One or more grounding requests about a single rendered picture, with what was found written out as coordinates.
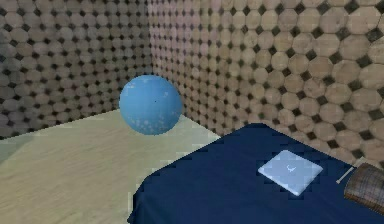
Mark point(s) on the large blue ball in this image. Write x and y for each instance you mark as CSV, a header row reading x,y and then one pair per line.
x,y
150,104

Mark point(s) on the dark blue bed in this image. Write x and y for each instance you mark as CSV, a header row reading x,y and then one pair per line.
x,y
216,186

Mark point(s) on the silver closed laptop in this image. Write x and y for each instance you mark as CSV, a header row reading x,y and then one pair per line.
x,y
290,171

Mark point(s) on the thin pale stick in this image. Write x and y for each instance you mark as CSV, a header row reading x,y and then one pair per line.
x,y
345,174

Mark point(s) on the brown plaid pillow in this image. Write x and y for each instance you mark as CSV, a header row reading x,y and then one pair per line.
x,y
366,186

